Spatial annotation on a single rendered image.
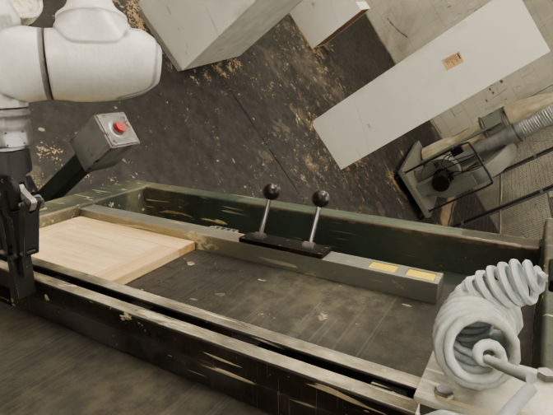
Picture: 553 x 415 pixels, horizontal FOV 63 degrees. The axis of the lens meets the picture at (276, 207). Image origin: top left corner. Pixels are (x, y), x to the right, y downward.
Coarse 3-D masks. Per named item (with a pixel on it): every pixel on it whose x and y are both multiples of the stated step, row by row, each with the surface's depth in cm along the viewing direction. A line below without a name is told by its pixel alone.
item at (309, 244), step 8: (320, 192) 93; (312, 200) 94; (320, 200) 92; (328, 200) 93; (320, 208) 94; (312, 224) 93; (312, 232) 92; (312, 240) 92; (304, 248) 92; (312, 248) 91
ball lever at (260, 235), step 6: (270, 186) 98; (276, 186) 99; (264, 192) 99; (270, 192) 98; (276, 192) 99; (270, 198) 99; (270, 204) 99; (264, 210) 99; (264, 216) 99; (264, 222) 98; (258, 234) 97; (264, 234) 97
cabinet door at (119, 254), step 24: (48, 240) 107; (72, 240) 107; (96, 240) 107; (120, 240) 107; (144, 240) 106; (168, 240) 105; (72, 264) 93; (96, 264) 93; (120, 264) 92; (144, 264) 92
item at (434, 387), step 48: (0, 288) 80; (48, 288) 72; (96, 288) 72; (480, 288) 38; (96, 336) 69; (144, 336) 63; (192, 336) 58; (240, 336) 58; (288, 336) 57; (480, 336) 40; (240, 384) 55; (288, 384) 51; (336, 384) 48; (384, 384) 49; (432, 384) 43
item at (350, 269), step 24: (96, 216) 121; (120, 216) 117; (144, 216) 117; (192, 240) 105; (216, 240) 101; (288, 264) 93; (312, 264) 90; (336, 264) 87; (360, 264) 86; (384, 288) 83; (408, 288) 81; (432, 288) 79
